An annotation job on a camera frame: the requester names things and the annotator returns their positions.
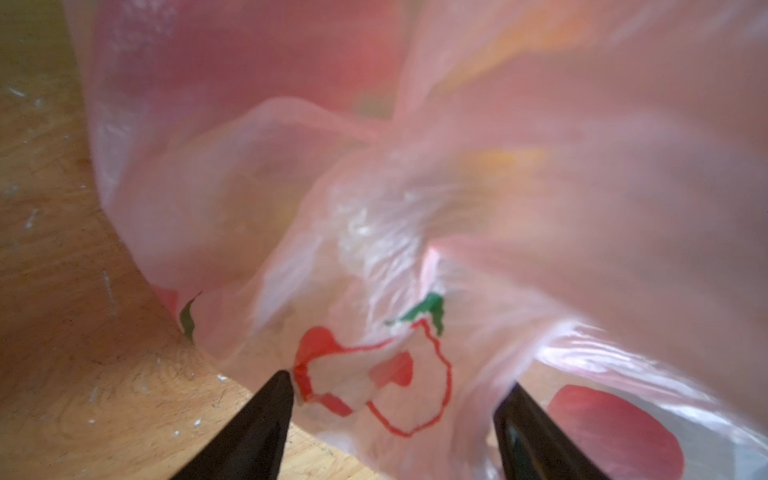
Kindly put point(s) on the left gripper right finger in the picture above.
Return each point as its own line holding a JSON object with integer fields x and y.
{"x": 532, "y": 446}

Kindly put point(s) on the pink plastic bag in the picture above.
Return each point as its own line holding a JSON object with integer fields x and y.
{"x": 412, "y": 206}

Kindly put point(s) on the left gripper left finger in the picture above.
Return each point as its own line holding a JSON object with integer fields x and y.
{"x": 251, "y": 445}

